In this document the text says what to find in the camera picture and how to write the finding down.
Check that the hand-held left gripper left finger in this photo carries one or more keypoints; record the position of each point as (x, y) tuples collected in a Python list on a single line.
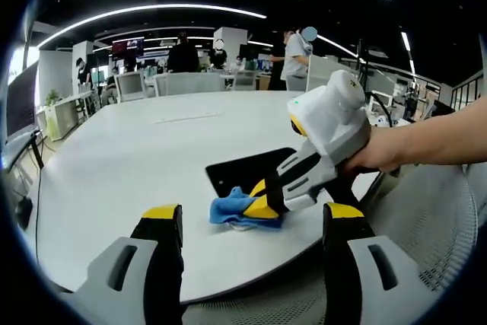
[(114, 275)]

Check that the long curved ceiling light strip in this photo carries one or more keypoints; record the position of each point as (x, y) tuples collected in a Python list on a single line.
[(152, 8)]

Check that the dark computer monitor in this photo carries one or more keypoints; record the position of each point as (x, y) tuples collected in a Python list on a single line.
[(21, 104)]

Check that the grey mesh office chair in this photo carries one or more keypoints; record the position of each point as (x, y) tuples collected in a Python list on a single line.
[(430, 218)]

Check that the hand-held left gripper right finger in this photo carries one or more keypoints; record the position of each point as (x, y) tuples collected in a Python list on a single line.
[(373, 275)]

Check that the green potted plant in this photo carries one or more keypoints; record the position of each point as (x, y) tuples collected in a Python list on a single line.
[(52, 97)]

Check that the small grey office chair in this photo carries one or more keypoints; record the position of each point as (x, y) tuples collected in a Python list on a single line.
[(244, 79)]

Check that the wide white mesh chair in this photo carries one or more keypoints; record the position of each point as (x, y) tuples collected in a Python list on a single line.
[(190, 83)]

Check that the black monitor stand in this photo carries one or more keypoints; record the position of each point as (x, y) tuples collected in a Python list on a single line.
[(37, 150)]

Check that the red wall screen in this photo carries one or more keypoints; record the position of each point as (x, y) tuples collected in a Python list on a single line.
[(127, 47)]

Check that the blue cleaning cloth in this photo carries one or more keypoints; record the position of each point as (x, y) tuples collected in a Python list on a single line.
[(226, 209)]

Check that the person's right hand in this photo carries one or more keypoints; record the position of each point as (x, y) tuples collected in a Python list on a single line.
[(380, 150)]

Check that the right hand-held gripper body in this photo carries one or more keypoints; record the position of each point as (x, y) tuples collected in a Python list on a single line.
[(331, 112)]

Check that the white mesh office chair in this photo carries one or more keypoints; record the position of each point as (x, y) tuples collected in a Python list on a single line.
[(130, 86)]

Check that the black computer mouse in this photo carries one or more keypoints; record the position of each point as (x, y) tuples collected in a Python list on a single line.
[(24, 212)]

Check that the short ceiling light strip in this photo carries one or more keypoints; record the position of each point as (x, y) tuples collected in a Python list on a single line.
[(408, 49)]

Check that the white desk partition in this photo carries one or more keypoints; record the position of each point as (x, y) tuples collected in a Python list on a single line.
[(317, 72)]

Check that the white low cabinet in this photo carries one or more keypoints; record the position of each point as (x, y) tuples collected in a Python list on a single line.
[(62, 117)]

